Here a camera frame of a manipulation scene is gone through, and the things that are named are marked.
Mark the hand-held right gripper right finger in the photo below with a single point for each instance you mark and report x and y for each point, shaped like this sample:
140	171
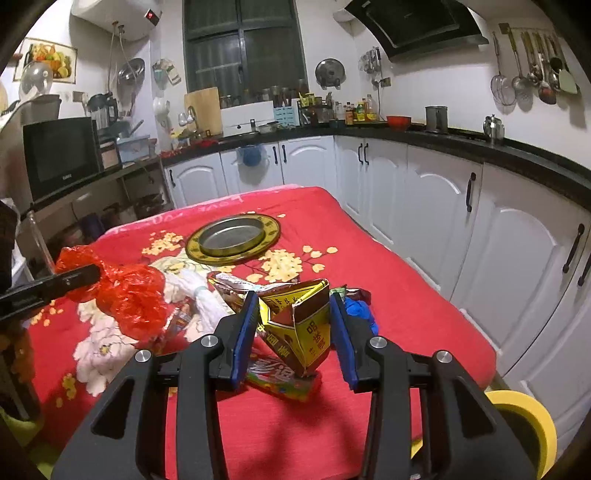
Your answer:
344	341

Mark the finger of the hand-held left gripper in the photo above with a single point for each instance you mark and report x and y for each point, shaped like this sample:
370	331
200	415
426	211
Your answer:
69	281

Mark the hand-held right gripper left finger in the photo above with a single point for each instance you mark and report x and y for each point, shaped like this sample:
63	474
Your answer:
244	341

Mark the blue wrapper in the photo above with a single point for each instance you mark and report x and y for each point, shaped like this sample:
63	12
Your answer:
360	311

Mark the crushed yellow brown carton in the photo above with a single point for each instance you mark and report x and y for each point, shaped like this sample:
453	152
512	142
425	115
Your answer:
300	332

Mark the white tissue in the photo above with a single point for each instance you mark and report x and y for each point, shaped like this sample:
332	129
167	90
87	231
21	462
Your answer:
207	309

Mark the colourful snack wrapper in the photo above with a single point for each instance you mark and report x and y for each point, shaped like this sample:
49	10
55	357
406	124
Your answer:
277	385

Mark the brown foil snack bag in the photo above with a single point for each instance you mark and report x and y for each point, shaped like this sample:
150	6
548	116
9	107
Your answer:
228	286

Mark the red plastic bag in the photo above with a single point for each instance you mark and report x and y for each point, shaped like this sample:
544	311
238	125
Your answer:
134	295

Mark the black bin with yellow rim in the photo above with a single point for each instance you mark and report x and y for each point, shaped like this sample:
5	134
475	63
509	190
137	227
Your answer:
531	410

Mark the brown candy bar wrapper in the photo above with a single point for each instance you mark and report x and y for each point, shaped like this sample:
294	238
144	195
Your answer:
358	293

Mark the small shiny snack wrapper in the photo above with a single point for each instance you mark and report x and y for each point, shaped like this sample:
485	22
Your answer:
179	321

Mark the red floral blanket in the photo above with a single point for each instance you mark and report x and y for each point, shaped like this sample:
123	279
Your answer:
369	258

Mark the black microwave oven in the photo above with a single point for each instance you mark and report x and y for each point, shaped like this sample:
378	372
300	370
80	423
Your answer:
60	157

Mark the round metal plate gold rim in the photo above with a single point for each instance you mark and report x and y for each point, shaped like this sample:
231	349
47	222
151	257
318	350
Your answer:
231	237

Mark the black electric kettle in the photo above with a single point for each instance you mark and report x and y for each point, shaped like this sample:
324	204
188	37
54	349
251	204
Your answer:
102	110

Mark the white base cabinets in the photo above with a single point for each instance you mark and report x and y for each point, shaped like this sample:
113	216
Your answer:
438	207

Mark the clear glass lid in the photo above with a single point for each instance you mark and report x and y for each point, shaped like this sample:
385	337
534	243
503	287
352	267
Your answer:
37	78

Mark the blue hanging pouch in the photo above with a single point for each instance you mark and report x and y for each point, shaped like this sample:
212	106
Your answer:
251	156

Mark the hanging steel basin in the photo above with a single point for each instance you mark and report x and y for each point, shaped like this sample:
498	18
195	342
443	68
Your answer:
131	73

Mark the wooden cutting board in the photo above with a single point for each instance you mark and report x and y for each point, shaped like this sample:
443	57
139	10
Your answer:
203	110

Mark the red bowl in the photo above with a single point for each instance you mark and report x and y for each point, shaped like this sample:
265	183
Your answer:
399	122

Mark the light blue utensil holder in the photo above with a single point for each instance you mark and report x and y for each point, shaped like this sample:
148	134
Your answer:
284	116

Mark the group of condiment bottles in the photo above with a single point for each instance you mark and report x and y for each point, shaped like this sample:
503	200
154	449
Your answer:
360	110

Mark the metal cup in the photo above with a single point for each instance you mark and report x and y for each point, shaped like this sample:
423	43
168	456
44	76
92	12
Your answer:
436	120

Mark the white water heater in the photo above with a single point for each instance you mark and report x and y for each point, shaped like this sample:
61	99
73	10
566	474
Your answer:
115	14

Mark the small metal teapot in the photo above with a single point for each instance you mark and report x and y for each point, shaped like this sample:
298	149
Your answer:
494	131

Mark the black kitchen countertop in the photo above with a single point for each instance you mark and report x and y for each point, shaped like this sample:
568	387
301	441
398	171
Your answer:
531	157

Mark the metal pot lid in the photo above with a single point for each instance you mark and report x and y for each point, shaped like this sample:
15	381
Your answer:
330	73

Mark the small hanging metal utensils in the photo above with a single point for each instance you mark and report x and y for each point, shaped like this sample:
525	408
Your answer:
371	61

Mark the dark framed window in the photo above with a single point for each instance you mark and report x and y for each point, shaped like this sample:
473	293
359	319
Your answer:
272	55

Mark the row of hanging kitchen utensils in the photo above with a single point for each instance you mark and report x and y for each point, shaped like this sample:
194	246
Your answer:
521	83

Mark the black range hood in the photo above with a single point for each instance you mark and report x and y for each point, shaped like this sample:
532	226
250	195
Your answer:
415	23

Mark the fruit wall picture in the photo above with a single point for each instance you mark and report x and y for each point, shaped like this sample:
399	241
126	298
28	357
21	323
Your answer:
46	60

